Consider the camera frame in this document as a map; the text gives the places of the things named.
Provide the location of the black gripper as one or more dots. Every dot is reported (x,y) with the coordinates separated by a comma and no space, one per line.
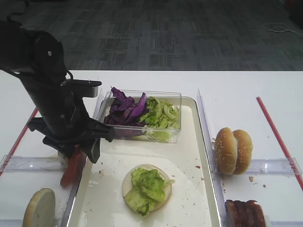
(66,124)

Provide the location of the red tomato slice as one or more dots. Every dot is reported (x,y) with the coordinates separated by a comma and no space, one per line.
(73,169)

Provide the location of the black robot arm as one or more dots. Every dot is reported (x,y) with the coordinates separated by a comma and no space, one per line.
(36,58)

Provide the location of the green lettuce in container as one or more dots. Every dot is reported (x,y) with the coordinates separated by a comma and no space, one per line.
(160,114)

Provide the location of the lettuce on bun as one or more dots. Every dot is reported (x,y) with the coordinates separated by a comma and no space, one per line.
(146,186)

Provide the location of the grilled meat patty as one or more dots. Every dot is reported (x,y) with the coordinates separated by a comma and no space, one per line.
(245,214)

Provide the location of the white upper clip block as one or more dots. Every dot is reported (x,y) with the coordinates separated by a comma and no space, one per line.
(63,160)

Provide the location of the purple cabbage leaves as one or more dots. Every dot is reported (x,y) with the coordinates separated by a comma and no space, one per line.
(125,111)

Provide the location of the clear upper left divider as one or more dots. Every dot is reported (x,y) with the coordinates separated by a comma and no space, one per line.
(37,164)

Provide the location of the clear divider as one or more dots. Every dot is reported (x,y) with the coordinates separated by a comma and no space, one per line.
(56,222)
(37,164)
(280,166)

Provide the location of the bottom bun on tray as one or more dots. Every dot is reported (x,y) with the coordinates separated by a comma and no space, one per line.
(146,186)

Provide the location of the clear plastic salad container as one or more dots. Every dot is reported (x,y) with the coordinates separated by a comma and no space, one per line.
(145,132)

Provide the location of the white metal tray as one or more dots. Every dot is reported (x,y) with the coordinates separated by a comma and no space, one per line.
(100,203)

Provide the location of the red left plastic strip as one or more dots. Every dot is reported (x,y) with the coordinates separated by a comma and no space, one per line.
(16,144)

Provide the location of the red plastic strip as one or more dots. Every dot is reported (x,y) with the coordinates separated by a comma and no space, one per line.
(16,144)
(281,142)

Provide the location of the clear lower left divider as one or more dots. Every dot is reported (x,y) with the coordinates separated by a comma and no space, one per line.
(56,222)

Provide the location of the sesame bun left half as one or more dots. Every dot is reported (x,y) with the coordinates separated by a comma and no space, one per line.
(225,149)

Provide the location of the sesame bun half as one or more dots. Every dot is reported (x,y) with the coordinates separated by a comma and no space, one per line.
(245,147)
(225,149)

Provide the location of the sesame bun right half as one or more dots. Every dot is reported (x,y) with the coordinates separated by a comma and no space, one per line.
(245,147)

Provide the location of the clear right divider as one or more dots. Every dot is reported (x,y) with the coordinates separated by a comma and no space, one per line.
(280,166)

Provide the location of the red right plastic strip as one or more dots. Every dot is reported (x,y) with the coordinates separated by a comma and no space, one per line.
(281,142)

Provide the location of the clear left long rail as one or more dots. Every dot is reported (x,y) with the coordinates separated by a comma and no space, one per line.
(66,217)

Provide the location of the clear long rail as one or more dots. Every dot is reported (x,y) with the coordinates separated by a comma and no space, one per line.
(66,217)
(216,180)

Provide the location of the clear right long rail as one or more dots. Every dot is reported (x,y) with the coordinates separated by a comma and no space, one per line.
(216,180)

